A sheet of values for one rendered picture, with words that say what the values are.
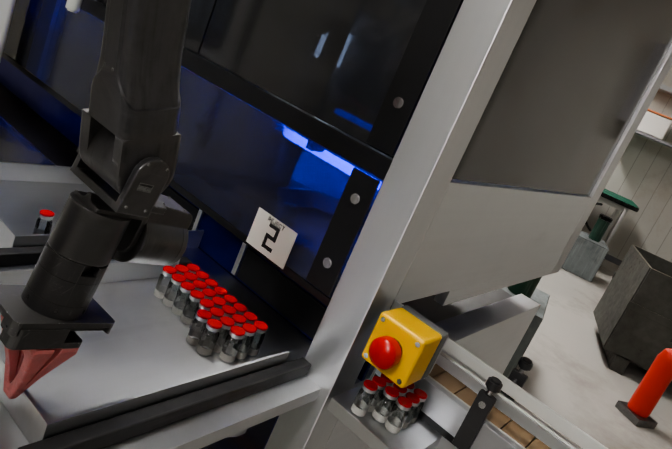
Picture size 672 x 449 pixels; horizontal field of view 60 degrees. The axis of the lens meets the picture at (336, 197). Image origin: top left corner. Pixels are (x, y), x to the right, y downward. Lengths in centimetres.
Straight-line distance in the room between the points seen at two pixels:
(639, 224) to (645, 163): 84
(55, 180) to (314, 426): 67
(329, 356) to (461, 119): 37
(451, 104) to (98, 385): 52
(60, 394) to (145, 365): 11
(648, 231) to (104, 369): 859
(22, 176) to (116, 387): 56
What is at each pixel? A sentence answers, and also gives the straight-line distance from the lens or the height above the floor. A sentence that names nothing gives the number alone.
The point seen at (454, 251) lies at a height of 110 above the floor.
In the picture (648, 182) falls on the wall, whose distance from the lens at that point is 898.
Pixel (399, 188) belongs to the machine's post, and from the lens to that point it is 76.
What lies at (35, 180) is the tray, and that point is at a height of 88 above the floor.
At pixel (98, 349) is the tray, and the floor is 88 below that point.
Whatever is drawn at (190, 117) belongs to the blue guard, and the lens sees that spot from 103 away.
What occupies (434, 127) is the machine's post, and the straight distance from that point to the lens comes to 74.
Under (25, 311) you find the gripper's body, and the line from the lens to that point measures 58.
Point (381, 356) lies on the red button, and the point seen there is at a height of 100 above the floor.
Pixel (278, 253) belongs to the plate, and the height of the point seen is 101.
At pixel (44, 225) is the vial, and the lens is 97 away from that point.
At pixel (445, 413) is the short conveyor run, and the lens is 89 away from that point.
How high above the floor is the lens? 132
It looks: 14 degrees down
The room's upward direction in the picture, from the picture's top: 23 degrees clockwise
